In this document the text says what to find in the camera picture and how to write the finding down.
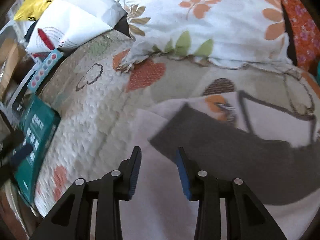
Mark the light pink sweatshirt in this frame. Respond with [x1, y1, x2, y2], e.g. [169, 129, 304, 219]
[89, 90, 320, 240]

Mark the teal cardboard box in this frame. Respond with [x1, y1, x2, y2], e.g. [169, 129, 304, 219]
[14, 95, 61, 205]

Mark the heart patterned bed quilt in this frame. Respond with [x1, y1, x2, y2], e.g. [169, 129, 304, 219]
[34, 30, 319, 216]

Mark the light blue dotted box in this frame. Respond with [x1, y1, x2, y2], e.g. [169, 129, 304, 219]
[27, 49, 63, 93]

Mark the teal folded cloth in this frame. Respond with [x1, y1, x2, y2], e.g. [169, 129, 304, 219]
[316, 61, 320, 86]

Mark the floral white pillow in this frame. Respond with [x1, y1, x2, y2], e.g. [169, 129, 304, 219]
[116, 0, 290, 73]

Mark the red patterned blanket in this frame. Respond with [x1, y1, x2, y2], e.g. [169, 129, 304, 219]
[281, 0, 319, 75]

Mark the white plastic bag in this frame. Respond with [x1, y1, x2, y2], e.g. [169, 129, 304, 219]
[27, 0, 125, 53]

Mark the yellow plastic bag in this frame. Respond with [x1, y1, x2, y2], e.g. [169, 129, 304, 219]
[14, 0, 53, 21]

